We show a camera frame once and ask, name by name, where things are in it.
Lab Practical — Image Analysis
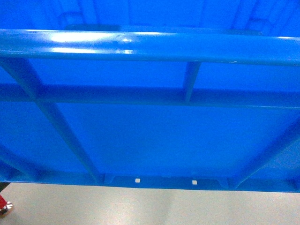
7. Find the red table leg with caster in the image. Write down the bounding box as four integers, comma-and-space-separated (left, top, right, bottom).
0, 182, 14, 218

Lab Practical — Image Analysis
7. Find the large blue plastic crate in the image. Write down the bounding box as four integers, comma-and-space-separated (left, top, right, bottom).
0, 0, 300, 193

